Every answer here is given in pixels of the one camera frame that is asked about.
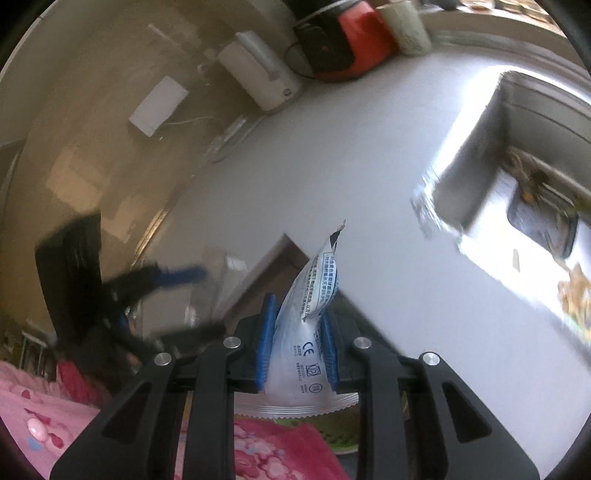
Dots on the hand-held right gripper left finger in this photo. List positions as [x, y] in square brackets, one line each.
[265, 341]

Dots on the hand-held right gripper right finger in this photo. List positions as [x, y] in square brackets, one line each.
[328, 350]

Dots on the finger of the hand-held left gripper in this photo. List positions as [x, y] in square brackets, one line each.
[194, 332]
[180, 274]

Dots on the white printed packet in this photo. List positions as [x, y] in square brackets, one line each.
[300, 323]

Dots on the pink printed clothing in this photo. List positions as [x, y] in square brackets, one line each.
[27, 415]

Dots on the white electric kettle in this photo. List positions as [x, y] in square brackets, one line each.
[258, 69]

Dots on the steel sink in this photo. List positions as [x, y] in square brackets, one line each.
[517, 152]

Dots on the red black blender base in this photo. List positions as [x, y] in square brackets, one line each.
[355, 37]

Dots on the floral ceramic cup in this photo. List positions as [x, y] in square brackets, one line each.
[408, 27]

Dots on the white wall socket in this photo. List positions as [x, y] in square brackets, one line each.
[157, 106]

